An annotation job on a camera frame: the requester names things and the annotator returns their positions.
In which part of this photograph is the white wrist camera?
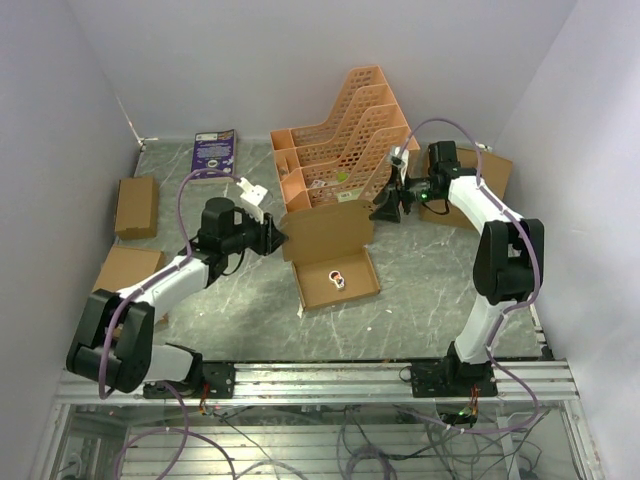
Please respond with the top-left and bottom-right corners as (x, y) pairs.
(236, 177), (269, 224)
(388, 146), (410, 189)

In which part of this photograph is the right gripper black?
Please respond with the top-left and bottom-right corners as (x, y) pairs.
(368, 166), (441, 223)

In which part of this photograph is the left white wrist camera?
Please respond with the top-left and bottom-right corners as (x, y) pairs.
(236, 177), (269, 224)

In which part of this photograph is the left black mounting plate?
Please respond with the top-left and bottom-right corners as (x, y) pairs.
(142, 361), (236, 400)

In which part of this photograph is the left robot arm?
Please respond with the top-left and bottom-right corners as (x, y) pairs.
(66, 197), (288, 399)

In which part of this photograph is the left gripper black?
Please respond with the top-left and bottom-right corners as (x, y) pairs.
(222, 207), (289, 256)

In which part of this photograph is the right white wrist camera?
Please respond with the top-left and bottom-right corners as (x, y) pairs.
(388, 146), (410, 189)

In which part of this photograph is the cardboard box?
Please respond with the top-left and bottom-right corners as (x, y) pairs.
(419, 152), (521, 234)
(114, 176), (159, 241)
(93, 245), (166, 292)
(281, 200), (381, 311)

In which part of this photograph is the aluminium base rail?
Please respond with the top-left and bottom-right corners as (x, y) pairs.
(52, 362), (581, 405)

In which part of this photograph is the black mounting plate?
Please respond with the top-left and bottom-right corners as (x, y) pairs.
(142, 361), (236, 400)
(409, 359), (498, 398)

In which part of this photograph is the peach plastic file organizer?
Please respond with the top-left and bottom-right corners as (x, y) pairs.
(270, 65), (420, 213)

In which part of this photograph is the green boxed item in organizer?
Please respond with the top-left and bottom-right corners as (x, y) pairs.
(336, 189), (362, 203)

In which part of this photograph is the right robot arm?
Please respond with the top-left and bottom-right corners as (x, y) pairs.
(371, 141), (544, 396)

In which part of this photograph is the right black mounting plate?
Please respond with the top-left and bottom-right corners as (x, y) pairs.
(409, 359), (498, 398)

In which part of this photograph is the purple book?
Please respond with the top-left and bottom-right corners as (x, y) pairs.
(191, 129), (237, 182)

